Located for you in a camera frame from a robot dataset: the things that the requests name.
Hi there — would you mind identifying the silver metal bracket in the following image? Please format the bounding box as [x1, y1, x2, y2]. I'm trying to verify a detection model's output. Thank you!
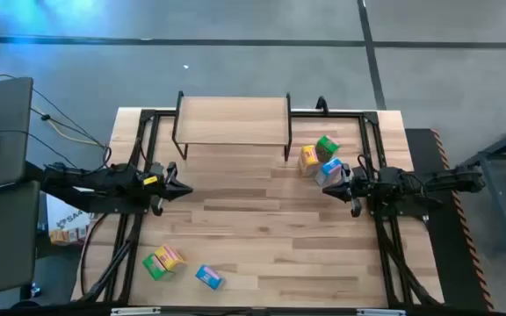
[357, 308, 407, 316]
[111, 306, 162, 316]

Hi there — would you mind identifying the black cable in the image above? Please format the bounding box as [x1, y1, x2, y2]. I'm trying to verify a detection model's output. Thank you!
[0, 73, 112, 175]
[79, 212, 109, 298]

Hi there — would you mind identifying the dark grey metal cart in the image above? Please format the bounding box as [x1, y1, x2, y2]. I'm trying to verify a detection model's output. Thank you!
[454, 114, 506, 255]

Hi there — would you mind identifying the wooden shelf with black legs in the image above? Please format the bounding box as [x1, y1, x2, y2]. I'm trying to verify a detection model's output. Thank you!
[171, 90, 293, 162]

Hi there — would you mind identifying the black mat with striped edge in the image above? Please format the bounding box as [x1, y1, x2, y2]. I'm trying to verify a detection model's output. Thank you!
[404, 127, 495, 312]

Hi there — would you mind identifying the yellow Corn Pops cereal box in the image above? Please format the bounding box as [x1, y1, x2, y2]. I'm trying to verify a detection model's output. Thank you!
[154, 243, 188, 272]
[298, 144, 322, 178]

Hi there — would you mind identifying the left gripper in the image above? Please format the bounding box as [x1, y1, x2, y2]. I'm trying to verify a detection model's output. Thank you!
[137, 161, 194, 217]

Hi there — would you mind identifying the black metal rig frame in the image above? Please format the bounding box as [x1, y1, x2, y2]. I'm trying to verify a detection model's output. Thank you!
[76, 108, 445, 316]

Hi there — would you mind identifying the white printed cardboard box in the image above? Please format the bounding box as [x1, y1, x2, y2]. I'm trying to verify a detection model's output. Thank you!
[45, 192, 96, 247]

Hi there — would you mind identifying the blue Rice Krispies cereal box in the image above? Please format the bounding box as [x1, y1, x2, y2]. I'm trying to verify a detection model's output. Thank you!
[194, 263, 227, 291]
[314, 156, 345, 188]

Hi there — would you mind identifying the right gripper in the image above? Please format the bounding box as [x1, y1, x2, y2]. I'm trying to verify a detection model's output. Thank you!
[322, 162, 371, 219]

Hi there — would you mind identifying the green Apple Jacks cereal box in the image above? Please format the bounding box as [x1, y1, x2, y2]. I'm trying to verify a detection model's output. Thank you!
[141, 253, 175, 282]
[314, 134, 341, 163]

